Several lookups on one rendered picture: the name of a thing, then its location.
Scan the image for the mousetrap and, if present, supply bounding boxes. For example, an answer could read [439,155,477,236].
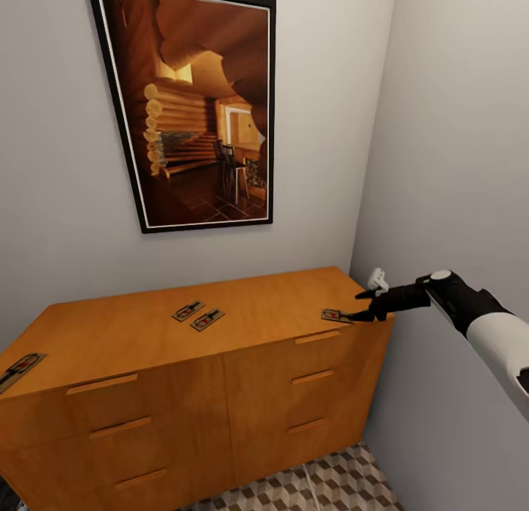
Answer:
[190,307,226,332]
[321,309,353,324]
[0,353,48,394]
[172,300,205,322]

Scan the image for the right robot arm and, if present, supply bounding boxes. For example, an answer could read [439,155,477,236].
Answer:
[348,268,529,423]

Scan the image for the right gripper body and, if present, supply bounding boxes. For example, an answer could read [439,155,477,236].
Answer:
[370,285,413,322]

